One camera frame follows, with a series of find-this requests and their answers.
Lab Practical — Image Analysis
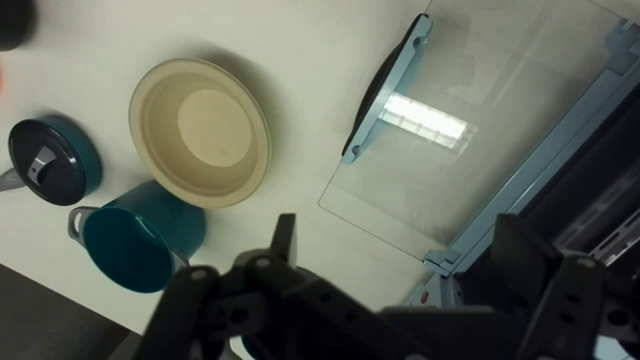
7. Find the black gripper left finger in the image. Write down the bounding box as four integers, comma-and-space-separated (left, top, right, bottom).
132, 211, 315, 360

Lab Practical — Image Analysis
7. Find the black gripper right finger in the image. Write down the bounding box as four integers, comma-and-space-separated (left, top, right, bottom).
492, 213, 640, 360

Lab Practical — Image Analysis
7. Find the light blue toaster oven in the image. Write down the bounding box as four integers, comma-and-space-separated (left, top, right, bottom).
317, 0, 640, 360

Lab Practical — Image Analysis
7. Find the clear plastic dish rack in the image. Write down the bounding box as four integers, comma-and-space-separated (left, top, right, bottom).
317, 0, 640, 263

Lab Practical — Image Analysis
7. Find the beige bowl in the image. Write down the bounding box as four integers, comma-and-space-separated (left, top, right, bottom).
126, 56, 273, 209

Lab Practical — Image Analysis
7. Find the teal pot with grey handles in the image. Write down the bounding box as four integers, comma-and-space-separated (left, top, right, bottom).
66, 179, 208, 295

